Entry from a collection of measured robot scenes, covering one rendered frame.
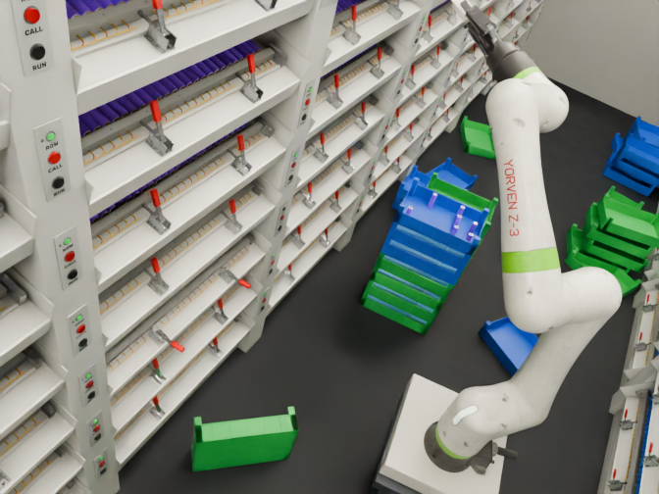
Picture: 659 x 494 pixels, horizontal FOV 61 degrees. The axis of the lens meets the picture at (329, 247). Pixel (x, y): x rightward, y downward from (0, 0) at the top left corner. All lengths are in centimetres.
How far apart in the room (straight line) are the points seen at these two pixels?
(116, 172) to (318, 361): 133
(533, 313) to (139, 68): 86
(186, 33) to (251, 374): 136
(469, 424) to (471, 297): 118
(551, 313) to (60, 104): 96
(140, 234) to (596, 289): 95
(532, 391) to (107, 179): 112
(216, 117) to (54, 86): 42
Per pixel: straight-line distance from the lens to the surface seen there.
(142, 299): 128
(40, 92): 78
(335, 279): 240
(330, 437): 199
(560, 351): 144
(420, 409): 172
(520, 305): 122
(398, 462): 163
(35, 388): 119
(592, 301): 131
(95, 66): 86
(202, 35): 98
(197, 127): 109
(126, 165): 99
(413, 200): 213
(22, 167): 81
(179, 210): 120
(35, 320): 103
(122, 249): 112
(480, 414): 149
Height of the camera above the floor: 174
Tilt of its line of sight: 44 degrees down
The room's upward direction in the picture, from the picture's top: 17 degrees clockwise
